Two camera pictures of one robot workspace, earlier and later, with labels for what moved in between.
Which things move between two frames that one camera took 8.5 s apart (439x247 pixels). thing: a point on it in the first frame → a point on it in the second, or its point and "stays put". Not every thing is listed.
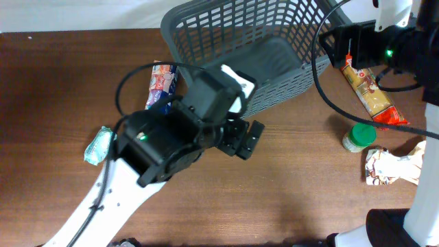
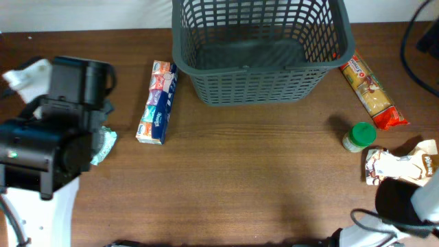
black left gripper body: (215, 130) → (98, 126)
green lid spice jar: (359, 136) stays put
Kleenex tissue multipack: (160, 95) stays put
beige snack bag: (383, 167) stays put
